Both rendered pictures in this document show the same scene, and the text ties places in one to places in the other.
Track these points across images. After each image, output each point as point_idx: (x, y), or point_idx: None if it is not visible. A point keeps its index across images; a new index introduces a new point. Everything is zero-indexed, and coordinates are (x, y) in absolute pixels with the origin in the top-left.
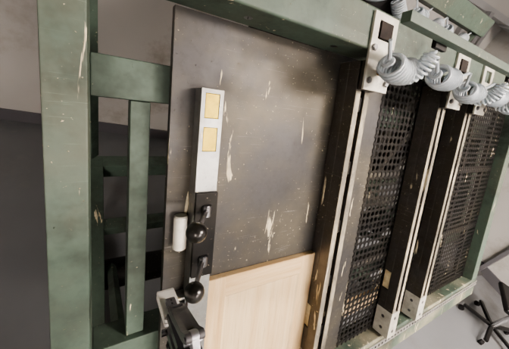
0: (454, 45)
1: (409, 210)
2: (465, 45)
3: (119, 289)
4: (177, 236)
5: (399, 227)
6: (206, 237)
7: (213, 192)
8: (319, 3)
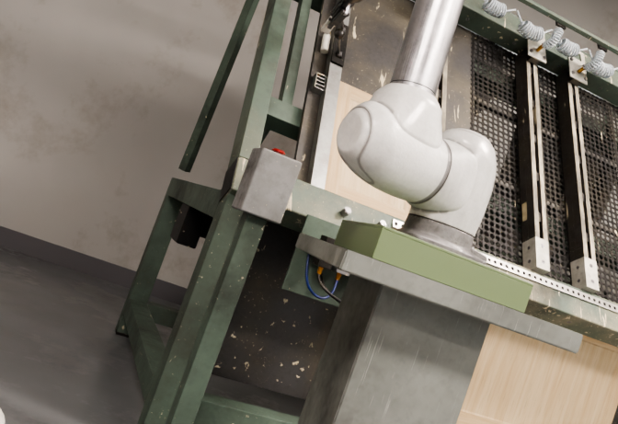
0: None
1: (526, 138)
2: None
3: None
4: (325, 41)
5: (522, 157)
6: (341, 44)
7: (346, 25)
8: None
